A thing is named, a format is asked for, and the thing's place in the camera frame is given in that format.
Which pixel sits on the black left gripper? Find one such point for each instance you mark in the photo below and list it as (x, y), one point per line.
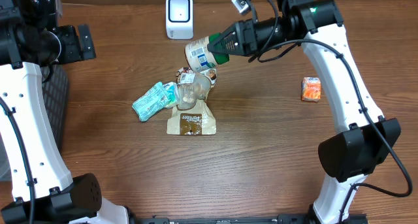
(86, 41)

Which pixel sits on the green lid seasoning jar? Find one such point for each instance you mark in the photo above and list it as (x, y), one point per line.
(199, 58)

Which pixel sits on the white barcode scanner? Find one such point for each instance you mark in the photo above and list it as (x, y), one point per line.
(179, 19)

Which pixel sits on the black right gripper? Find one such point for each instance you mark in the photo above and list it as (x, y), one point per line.
(246, 40)

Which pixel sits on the grey plastic mesh basket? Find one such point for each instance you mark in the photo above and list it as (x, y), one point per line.
(55, 94)

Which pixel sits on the light green wet wipes pack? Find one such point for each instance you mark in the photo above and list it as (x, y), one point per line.
(151, 102)

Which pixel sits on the teal white tissue pack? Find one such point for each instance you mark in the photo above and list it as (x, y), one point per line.
(173, 95)

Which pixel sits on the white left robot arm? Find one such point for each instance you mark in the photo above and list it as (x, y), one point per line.
(43, 188)

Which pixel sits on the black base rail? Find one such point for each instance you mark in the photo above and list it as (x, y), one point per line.
(215, 220)

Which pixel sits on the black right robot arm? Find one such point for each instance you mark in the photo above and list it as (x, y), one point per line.
(364, 137)

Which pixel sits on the orange tissue pack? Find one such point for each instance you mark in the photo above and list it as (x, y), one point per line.
(311, 89)

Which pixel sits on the brown white snack pouch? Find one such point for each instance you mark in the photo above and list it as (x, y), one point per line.
(191, 115)

